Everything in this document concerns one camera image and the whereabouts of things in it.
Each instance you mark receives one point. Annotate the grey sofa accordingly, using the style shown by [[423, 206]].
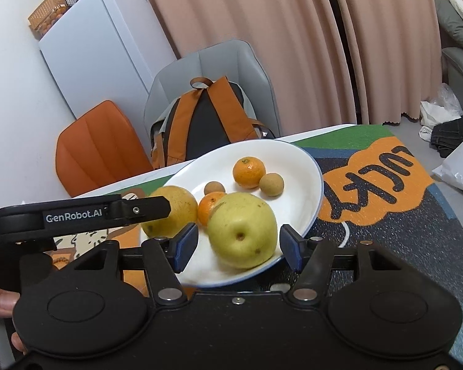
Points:
[[459, 57]]

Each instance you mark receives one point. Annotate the pink curtain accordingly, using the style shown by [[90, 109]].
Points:
[[235, 11], [389, 38]]

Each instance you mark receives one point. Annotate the person's left hand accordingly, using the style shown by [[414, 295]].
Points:
[[0, 300]]

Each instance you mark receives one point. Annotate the orange tangerine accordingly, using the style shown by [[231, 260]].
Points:
[[208, 210], [249, 172]]

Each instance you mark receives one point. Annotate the white ceramic bowl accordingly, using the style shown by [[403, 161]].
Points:
[[293, 185]]

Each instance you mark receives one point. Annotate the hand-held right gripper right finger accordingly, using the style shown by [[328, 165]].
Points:
[[291, 246]]

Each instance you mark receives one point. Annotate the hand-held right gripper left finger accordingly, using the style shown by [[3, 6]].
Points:
[[186, 244]]

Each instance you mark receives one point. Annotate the orange and black backpack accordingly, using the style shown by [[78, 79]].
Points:
[[212, 123]]

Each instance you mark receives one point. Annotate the large yellow mango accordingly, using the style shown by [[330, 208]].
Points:
[[173, 210]]

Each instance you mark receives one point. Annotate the yellow green pear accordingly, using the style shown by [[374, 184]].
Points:
[[243, 231]]

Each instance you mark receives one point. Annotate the dark brown longan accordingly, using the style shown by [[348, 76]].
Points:
[[214, 188]]

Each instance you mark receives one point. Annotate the clear plastic bag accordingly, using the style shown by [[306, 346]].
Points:
[[441, 104]]

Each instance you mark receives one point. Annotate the orange chair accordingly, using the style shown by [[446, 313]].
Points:
[[100, 150]]

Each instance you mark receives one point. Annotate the grey chair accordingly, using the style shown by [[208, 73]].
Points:
[[231, 69]]

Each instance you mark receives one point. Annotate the orange mesh basket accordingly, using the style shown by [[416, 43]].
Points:
[[46, 17]]

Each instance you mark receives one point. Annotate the light brown longan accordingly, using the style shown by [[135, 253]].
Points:
[[272, 184]]

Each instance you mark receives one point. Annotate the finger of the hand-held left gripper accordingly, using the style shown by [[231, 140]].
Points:
[[146, 209]]

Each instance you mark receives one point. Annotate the white plastic bag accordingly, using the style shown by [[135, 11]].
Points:
[[461, 169]]

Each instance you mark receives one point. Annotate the dark folded clothing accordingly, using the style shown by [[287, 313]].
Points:
[[451, 135]]

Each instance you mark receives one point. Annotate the white fridge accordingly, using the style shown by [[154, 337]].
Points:
[[100, 57]]

